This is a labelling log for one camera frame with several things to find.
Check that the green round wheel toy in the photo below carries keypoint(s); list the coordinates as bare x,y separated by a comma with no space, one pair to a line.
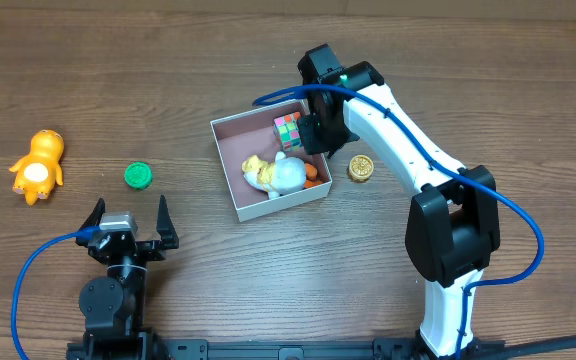
138,175

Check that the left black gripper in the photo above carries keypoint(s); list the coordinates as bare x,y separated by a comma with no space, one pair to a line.
144,245

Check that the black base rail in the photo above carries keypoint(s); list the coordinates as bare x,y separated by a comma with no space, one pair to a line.
379,348

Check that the multicoloured puzzle cube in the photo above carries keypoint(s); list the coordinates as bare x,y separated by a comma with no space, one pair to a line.
286,131

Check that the white plush duck toy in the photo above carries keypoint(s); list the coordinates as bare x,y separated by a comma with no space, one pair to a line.
284,176

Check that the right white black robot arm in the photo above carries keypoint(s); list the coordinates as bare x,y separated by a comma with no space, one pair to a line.
453,222

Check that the orange dinosaur figure toy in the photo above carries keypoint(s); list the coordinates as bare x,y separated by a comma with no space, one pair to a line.
39,171

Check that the white box pink interior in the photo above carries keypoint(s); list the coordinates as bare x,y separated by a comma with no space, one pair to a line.
251,133

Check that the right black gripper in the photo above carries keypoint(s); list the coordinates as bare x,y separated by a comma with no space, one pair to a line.
313,138

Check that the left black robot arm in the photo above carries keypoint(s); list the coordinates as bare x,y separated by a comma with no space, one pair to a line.
113,305

